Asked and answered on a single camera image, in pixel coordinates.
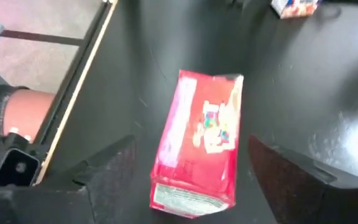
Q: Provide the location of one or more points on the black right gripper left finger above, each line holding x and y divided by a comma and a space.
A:
104, 193

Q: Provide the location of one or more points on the black aluminium table frame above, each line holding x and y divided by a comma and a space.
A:
76, 74

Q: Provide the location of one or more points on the blue Frosted Flakes cereal box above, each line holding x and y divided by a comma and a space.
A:
294, 7

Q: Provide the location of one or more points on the person's arm in black sleeve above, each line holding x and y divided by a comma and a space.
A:
26, 112

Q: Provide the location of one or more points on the black table mat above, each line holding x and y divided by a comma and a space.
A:
291, 77

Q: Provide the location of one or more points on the red Froot Loops cereal box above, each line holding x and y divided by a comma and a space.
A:
197, 149

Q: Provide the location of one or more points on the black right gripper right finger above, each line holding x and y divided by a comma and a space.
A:
306, 199

